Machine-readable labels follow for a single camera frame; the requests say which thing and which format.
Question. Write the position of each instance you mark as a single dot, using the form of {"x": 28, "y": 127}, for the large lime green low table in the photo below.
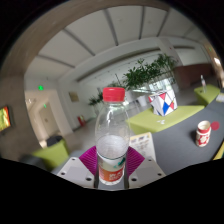
{"x": 150, "y": 121}

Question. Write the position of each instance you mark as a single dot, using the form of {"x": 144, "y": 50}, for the white cube with coloured triangles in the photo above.
{"x": 163, "y": 102}

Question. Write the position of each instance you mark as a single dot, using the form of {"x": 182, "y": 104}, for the colourful wall screen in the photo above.
{"x": 5, "y": 118}

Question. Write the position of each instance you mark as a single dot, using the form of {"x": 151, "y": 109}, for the group of potted plants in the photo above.
{"x": 143, "y": 75}

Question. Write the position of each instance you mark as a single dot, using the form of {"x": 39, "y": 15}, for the green exit sign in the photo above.
{"x": 40, "y": 87}

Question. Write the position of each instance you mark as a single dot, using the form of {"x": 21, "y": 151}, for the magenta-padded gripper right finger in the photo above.
{"x": 145, "y": 170}

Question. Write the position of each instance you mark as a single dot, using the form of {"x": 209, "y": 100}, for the small lime green low table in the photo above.
{"x": 208, "y": 95}

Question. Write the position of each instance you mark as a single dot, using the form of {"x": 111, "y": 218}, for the clear red-capped water bottle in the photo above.
{"x": 112, "y": 146}

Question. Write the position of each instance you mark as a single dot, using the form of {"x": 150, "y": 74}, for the framed wall picture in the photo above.
{"x": 74, "y": 96}

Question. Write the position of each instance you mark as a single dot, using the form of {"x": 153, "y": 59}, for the open printed magazine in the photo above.
{"x": 143, "y": 143}

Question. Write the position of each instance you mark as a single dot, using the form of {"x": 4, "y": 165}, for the black bag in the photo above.
{"x": 54, "y": 140}

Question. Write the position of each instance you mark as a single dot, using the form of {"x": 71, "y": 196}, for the lime green seat block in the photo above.
{"x": 53, "y": 155}

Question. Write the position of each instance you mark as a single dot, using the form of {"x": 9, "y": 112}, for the red fire extinguisher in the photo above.
{"x": 81, "y": 120}

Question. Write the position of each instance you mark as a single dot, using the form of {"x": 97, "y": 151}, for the red and white cup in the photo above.
{"x": 203, "y": 134}

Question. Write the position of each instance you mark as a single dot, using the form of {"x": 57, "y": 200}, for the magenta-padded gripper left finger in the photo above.
{"x": 80, "y": 170}

